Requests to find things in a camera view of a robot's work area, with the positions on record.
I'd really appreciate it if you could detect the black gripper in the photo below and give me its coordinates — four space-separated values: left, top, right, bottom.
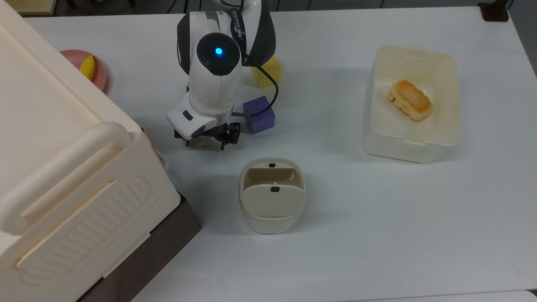
174 122 242 151

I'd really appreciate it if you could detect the white paper ball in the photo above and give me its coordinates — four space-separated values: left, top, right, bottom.
191 135 221 149

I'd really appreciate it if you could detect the purple cube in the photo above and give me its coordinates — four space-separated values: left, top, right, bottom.
242 96 276 135

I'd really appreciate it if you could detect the beige flip-lid trash can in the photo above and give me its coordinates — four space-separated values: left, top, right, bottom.
239 158 307 234

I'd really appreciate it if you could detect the yellow cube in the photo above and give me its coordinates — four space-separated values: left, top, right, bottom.
251 56 282 89

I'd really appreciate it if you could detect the pink plate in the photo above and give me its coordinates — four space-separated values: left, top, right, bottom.
60 49 107 92

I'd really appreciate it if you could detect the yellow toy banana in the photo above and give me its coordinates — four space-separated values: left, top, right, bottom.
79 55 96 81

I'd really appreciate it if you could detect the orange toy bread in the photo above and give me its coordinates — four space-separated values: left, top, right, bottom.
387 80 433 122

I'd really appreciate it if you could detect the cream open plastic bin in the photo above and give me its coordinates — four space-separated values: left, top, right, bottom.
362 45 461 164

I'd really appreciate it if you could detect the pale yellow box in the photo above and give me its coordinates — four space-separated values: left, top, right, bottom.
6 0 57 16

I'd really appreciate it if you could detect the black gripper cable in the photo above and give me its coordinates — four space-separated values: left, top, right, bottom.
232 42 280 117

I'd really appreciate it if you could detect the cream storage box with handles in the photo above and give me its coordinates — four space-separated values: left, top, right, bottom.
0 0 182 302

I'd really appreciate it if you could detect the black camera stand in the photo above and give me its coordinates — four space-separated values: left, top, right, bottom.
478 0 510 22

